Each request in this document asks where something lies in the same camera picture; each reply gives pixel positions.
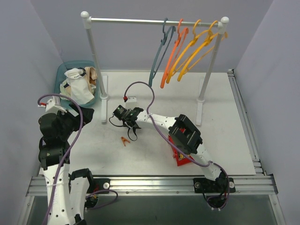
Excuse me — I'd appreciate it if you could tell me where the orange clothespin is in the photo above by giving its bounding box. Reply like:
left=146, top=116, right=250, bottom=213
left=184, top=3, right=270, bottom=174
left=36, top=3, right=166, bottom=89
left=121, top=136, right=131, bottom=147

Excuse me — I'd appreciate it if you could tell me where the white underwear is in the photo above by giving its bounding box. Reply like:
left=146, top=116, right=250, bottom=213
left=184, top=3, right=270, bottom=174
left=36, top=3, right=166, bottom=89
left=64, top=67, right=94, bottom=105

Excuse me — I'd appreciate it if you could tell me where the orange plastic hanger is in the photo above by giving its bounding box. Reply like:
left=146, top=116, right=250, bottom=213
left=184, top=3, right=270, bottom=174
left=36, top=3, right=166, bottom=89
left=160, top=18, right=189, bottom=89

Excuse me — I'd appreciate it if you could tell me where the teal plastic hanger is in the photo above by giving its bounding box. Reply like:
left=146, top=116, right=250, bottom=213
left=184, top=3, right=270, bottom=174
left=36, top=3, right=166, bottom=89
left=148, top=18, right=176, bottom=87

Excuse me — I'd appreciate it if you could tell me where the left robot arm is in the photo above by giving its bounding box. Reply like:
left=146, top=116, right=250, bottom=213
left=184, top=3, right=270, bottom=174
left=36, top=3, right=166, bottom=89
left=38, top=104, right=95, bottom=225

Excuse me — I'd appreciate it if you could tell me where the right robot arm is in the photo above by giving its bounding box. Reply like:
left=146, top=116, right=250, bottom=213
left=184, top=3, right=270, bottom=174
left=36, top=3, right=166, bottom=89
left=112, top=105, right=229, bottom=192

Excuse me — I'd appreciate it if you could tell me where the yellow hanger inner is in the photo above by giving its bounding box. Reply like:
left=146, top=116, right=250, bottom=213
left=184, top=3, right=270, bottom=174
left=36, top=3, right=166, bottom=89
left=165, top=19, right=211, bottom=84

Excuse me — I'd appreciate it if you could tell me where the yellow hanger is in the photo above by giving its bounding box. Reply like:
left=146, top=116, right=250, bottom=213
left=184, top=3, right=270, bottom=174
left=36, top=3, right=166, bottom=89
left=165, top=19, right=211, bottom=84
left=177, top=20, right=228, bottom=83

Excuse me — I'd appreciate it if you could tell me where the yellow hanger outer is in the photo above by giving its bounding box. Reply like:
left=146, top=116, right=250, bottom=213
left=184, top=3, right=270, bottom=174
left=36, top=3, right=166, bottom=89
left=177, top=20, right=228, bottom=83

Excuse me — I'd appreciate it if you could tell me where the teal laundry basket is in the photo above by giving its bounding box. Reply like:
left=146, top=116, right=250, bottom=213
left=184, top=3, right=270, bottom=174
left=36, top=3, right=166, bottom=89
left=54, top=60, right=99, bottom=107

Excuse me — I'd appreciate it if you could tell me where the beige pink garment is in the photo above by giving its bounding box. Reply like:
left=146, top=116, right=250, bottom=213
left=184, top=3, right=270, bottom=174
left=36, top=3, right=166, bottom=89
left=84, top=67, right=98, bottom=86

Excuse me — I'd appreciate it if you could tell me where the red clothespin bin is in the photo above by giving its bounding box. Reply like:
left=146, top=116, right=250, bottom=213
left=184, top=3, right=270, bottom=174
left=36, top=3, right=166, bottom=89
left=171, top=147, right=191, bottom=166

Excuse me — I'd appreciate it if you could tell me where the pile of clothespins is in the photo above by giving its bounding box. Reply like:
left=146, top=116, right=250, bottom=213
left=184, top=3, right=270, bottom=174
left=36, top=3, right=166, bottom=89
left=177, top=153, right=186, bottom=162

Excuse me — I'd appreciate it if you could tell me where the white clothes rack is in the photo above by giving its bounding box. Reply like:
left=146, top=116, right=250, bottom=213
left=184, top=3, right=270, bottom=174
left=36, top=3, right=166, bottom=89
left=81, top=11, right=229, bottom=126

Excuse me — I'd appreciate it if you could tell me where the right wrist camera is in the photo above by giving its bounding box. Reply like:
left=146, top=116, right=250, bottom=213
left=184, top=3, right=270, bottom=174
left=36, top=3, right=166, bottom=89
left=123, top=96, right=137, bottom=110

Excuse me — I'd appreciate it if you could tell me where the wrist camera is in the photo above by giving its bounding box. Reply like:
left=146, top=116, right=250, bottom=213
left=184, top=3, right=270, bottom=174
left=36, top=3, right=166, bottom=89
left=38, top=96, right=67, bottom=114
left=123, top=96, right=137, bottom=110

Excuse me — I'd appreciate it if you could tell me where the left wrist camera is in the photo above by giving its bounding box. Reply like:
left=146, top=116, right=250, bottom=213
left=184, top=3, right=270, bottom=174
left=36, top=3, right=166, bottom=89
left=38, top=96, right=67, bottom=114

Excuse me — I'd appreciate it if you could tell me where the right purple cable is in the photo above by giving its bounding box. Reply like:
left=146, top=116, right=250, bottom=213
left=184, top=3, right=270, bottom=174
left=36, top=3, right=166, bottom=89
left=123, top=81, right=232, bottom=209

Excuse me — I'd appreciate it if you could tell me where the aluminium frame rail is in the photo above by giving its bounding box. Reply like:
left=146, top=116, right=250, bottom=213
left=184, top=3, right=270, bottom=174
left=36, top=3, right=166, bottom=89
left=25, top=174, right=279, bottom=197

